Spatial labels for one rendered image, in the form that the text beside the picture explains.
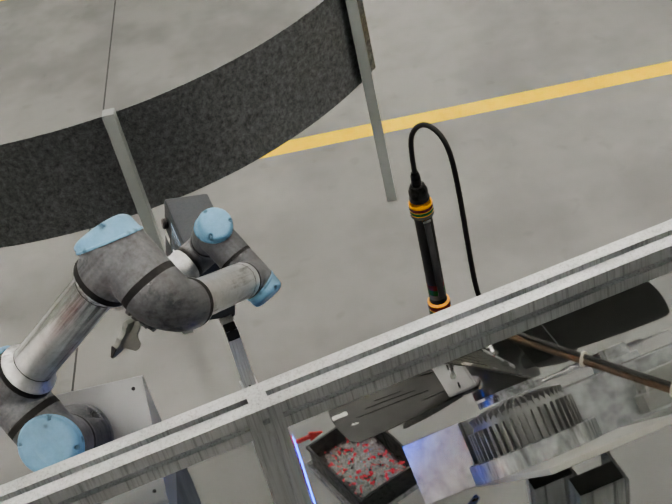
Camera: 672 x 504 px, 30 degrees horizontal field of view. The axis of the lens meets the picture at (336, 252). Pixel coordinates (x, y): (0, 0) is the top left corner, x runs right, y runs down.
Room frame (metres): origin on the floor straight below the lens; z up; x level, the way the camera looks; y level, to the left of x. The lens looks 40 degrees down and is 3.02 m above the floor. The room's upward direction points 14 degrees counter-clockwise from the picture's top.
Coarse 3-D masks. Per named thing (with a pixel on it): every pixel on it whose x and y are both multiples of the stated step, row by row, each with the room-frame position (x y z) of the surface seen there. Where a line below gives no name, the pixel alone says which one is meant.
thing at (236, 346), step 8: (224, 328) 2.21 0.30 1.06; (232, 328) 2.20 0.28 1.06; (232, 344) 2.19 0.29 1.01; (240, 344) 2.20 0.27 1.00; (232, 352) 2.19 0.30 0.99; (240, 352) 2.20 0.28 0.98; (240, 360) 2.20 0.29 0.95; (240, 368) 2.19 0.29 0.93; (248, 368) 2.20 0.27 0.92; (240, 376) 2.20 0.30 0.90; (248, 376) 2.20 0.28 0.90; (248, 384) 2.19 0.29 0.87
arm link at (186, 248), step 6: (180, 246) 2.11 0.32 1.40; (186, 246) 2.10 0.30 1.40; (186, 252) 2.08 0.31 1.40; (192, 252) 2.08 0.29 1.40; (192, 258) 2.07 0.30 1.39; (198, 258) 2.07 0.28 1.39; (204, 258) 2.07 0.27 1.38; (210, 258) 2.07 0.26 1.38; (198, 264) 2.06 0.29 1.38; (204, 264) 2.07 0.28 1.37; (210, 264) 2.08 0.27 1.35; (198, 270) 2.08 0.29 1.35; (204, 270) 2.07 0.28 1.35
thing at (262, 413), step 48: (624, 240) 1.07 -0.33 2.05; (528, 288) 1.03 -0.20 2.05; (576, 288) 1.02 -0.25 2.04; (624, 288) 1.03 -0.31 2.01; (384, 336) 1.01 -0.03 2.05; (432, 336) 0.99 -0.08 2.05; (480, 336) 1.00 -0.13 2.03; (288, 384) 0.98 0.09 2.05; (336, 384) 0.96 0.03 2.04; (384, 384) 0.97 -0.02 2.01; (144, 432) 0.96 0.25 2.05; (192, 432) 0.94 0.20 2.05; (240, 432) 0.95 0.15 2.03; (288, 432) 0.95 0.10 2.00; (48, 480) 0.93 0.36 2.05; (96, 480) 0.91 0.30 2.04; (144, 480) 0.92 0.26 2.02; (288, 480) 0.96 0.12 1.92
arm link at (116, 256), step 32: (128, 224) 1.78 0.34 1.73; (96, 256) 1.74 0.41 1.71; (128, 256) 1.72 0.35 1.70; (160, 256) 1.74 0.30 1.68; (96, 288) 1.72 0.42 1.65; (128, 288) 1.69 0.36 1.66; (64, 320) 1.75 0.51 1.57; (96, 320) 1.75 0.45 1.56; (0, 352) 1.84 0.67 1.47; (32, 352) 1.77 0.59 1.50; (64, 352) 1.76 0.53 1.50; (0, 384) 1.77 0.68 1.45; (32, 384) 1.76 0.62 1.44; (0, 416) 1.75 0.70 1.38
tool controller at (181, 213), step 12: (168, 204) 2.47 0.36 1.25; (180, 204) 2.47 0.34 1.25; (192, 204) 2.47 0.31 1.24; (204, 204) 2.46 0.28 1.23; (168, 216) 2.45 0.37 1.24; (180, 216) 2.42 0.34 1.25; (192, 216) 2.41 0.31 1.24; (168, 228) 2.45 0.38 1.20; (180, 228) 2.37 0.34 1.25; (192, 228) 2.36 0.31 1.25; (168, 240) 2.45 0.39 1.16; (180, 240) 2.33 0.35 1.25; (168, 252) 2.45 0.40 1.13; (216, 264) 2.25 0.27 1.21; (228, 312) 2.25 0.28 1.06
